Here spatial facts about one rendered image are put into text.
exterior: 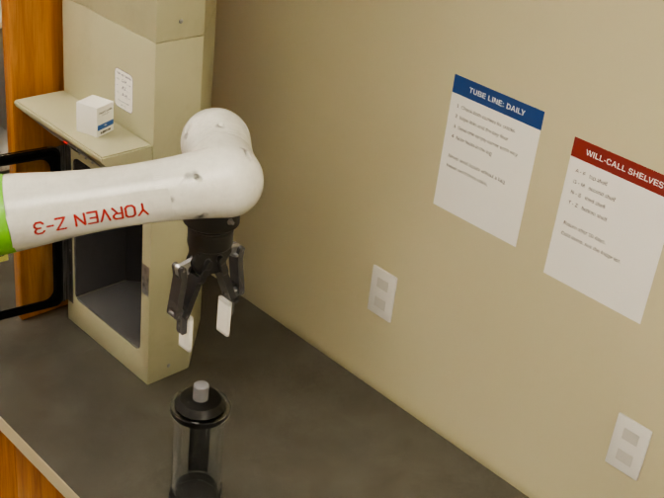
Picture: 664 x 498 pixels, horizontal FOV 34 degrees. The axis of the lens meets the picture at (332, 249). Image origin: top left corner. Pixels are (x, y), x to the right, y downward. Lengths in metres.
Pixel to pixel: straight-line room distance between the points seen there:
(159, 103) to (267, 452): 0.73
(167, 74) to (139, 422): 0.72
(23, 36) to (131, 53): 0.31
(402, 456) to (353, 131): 0.68
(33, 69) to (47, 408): 0.70
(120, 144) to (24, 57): 0.34
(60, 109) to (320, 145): 0.56
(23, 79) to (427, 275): 0.93
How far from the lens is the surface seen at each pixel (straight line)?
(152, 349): 2.33
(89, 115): 2.10
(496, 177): 2.04
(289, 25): 2.37
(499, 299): 2.12
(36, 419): 2.29
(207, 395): 1.94
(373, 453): 2.25
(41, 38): 2.32
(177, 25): 2.02
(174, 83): 2.06
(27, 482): 2.40
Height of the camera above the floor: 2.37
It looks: 29 degrees down
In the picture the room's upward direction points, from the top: 7 degrees clockwise
